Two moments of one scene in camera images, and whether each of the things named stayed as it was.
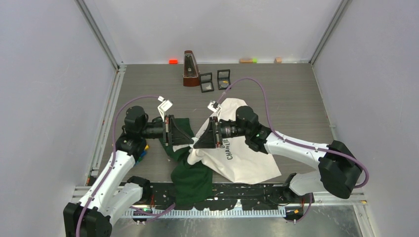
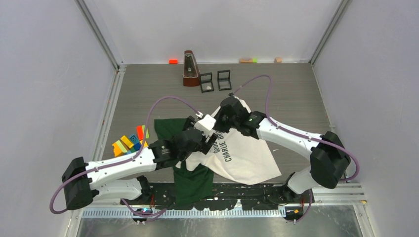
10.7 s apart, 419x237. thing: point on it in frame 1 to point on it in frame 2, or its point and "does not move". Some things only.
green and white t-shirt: x=192 y=177 does not move
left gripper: x=167 y=130 to x=203 y=143
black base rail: x=228 y=196 does not move
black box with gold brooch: x=224 y=79 does not move
